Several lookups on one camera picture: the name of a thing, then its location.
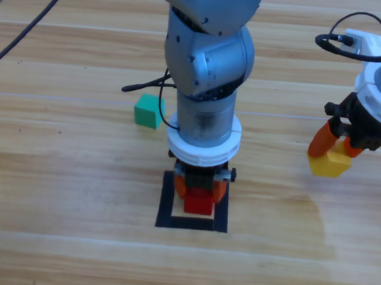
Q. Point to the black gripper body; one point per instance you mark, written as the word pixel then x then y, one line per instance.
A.
pixel 200 179
pixel 363 129

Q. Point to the green wooden cube block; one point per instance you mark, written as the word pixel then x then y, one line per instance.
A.
pixel 146 112

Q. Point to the red wooden cube block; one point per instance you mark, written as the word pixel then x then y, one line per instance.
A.
pixel 199 204

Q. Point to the black tape square outline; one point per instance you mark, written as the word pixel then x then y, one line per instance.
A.
pixel 165 210

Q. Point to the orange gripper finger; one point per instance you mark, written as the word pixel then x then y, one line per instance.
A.
pixel 322 141
pixel 352 151
pixel 180 186
pixel 219 191

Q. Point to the yellow wooden cube block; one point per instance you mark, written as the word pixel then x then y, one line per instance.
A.
pixel 330 165

